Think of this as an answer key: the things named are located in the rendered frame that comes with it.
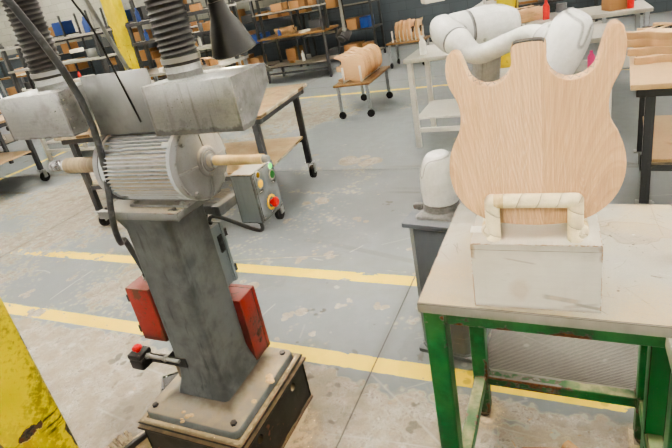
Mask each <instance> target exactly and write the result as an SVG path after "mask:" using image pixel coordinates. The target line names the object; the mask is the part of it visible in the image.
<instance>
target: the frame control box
mask: <svg viewBox="0 0 672 448"><path fill-rule="evenodd" d="M269 162H271V163H272V168H271V169H270V170H269V169H268V167H267V164H268V163H265V164H252V165H244V166H242V167H241V168H240V169H238V170H237V171H235V172H234V173H232V174H231V175H230V180H231V183H232V187H233V190H234V194H235V198H236V201H237V205H238V208H239V212H240V215H241V219H242V222H243V223H241V222H239V221H236V220H233V219H231V218H228V217H225V216H213V215H209V217H208V219H207V220H208V223H209V226H210V227H211V226H212V225H213V221H211V220H212V218H217V219H221V220H224V221H227V222H230V223H232V224H235V225H238V226H240V227H243V228H246V229H248V230H251V231H255V232H263V231H264V228H265V227H264V222H265V221H267V220H268V219H269V218H270V217H271V216H272V215H273V214H274V213H275V212H276V211H277V210H278V209H279V208H280V207H281V206H282V205H283V203H282V199H281V195H280V191H279V187H278V183H277V179H276V174H275V176H274V178H271V176H270V172H271V170H273V171H274V173H275V170H274V166H273V162H272V160H271V159H270V161H269ZM256 171H259V172H260V178H259V179H256V177H255V172H256ZM259 180H262V181H263V186H262V187H261V188H259V186H258V181H259ZM273 197H278V199H279V205H278V206H277V207H273V205H272V204H270V200H271V199H272V198H273ZM244 223H258V224H260V227H261V228H256V227H252V226H249V225H247V224H244Z"/></svg>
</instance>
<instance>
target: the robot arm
mask: <svg viewBox="0 0 672 448"><path fill-rule="evenodd" d="M593 30H594V24H593V21H592V18H591V17H590V16H589V15H588V14H587V13H585V12H583V11H581V10H579V9H576V8H570V9H566V10H564V11H562V12H561V13H559V14H558V15H557V16H556V17H555V18H554V19H553V21H550V22H546V23H544V24H542V25H540V24H528V25H524V26H521V16H520V13H519V12H518V10H517V9H516V8H514V7H511V6H508V5H504V4H488V5H482V6H477V7H473V8H471V9H468V10H464V11H460V12H455V13H451V14H449V15H447V14H442V15H439V16H437V17H435V18H434V19H433V20H432V21H431V23H430V37H431V39H432V41H433V43H434V44H435V45H436V46H437V47H438V48H439V49H440V50H441V51H443V52H444V53H447V54H449V53H450V52H451V51H452V50H454V49H458V50H460V51H461V53H462V55H463V57H464V59H465V61H466V62H468V63H471V64H473V74H472V75H473V76H474V77H475V78H477V79H479V80H481V81H486V82H491V81H495V80H498V79H500V66H501V56H503V55H505V54H507V53H509V52H510V48H511V44H512V42H513V41H515V40H519V39H524V38H532V37H543V38H545V39H546V51H547V54H546V56H547V61H548V63H549V65H550V66H551V67H552V69H554V70H555V71H556V72H558V73H561V74H565V75H573V74H574V72H575V71H576V70H577V68H578V66H579V65H580V63H581V61H582V59H583V57H584V55H585V53H586V51H587V49H588V47H589V44H590V42H591V39H592V35H593ZM450 156H451V152H450V151H447V150H443V149H438V150H433V151H431V152H429V153H427V154H426V156H425V157H424V158H423V160H422V164H421V168H420V187H421V194H422V198H423V202H415V203H414V205H413V208H414V209H417V210H421V211H420V212H419V213H418V214H417V215H416V219H417V220H436V221H446V222H451V221H452V218H453V217H454V214H455V211H456V209H457V206H458V205H459V203H462V201H459V197H458V196H457V194H456V192H455V190H454V188H453V185H452V182H451V177H450V169H449V164H450Z"/></svg>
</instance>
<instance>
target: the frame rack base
mask: <svg viewBox="0 0 672 448"><path fill-rule="evenodd" d="M587 219H588V225H589V231H590V232H589V235H588V236H587V237H586V238H584V241H583V242H581V243H571V242H569V241H568V240H567V223H560V224H546V225H522V224H509V223H502V224H501V240H500V241H497V242H491V241H488V240H487V237H485V236H483V234H482V233H472V237H471V241H470V252H471V263H472V275H473V287H474V298H475V305H476V306H492V307H507V308H522V309H538V310H553V311H569V312H584V313H601V303H602V271H603V243H602V238H601V233H600V228H599V223H598V218H597V214H594V215H592V216H590V217H588V218H587Z"/></svg>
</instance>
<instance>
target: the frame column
mask: <svg viewBox="0 0 672 448"><path fill-rule="evenodd" d="M203 205H204V204H202V205H201V206H200V207H198V208H197V209H195V210H194V211H193V212H191V213H190V214H189V215H187V216H186V217H184V218H183V219H182V220H180V221H149V220H117V219H116V220H117V221H118V222H119V223H120V224H121V225H122V226H123V227H124V228H125V229H127V232H128V234H129V237H130V239H131V242H132V245H133V247H134V250H135V253H136V255H137V258H138V260H139V263H140V266H141V268H142V271H143V273H144V276H145V279H146V281H147V284H148V286H149V289H150V292H151V294H152V297H153V300H154V302H155V305H156V307H157V310H158V313H159V315H160V318H161V320H162V323H163V326H164V328H165V331H166V333H167V336H168V339H169V341H170V344H171V346H172V349H173V352H174V354H175V357H180V358H185V359H186V362H187V364H188V368H184V367H180V372H181V382H180V389H179V392H180V393H184V394H188V395H193V396H197V397H202V398H207V399H211V400H216V401H221V402H228V401H229V400H230V399H231V398H232V397H233V395H234V394H235V393H236V391H237V390H238V389H239V387H240V386H241V385H242V383H243V382H244V380H245V379H246V378H247V376H248V375H249V374H250V372H251V371H252V370H253V368H254V367H255V365H256V364H257V363H258V361H259V359H258V360H256V358H255V356H254V355H253V353H252V352H251V351H250V349H249V348H248V346H247V344H246V342H245V339H244V336H243V333H242V329H241V326H240V323H239V320H238V316H237V313H236V310H235V307H234V304H233V300H232V297H231V294H230V291H229V287H228V284H227V281H226V278H225V275H224V271H223V268H222V265H221V262H220V258H219V255H218V252H217V249H216V246H215V242H214V239H213V236H212V233H211V229H210V226H209V223H208V220H207V217H206V213H205V210H204V207H203Z"/></svg>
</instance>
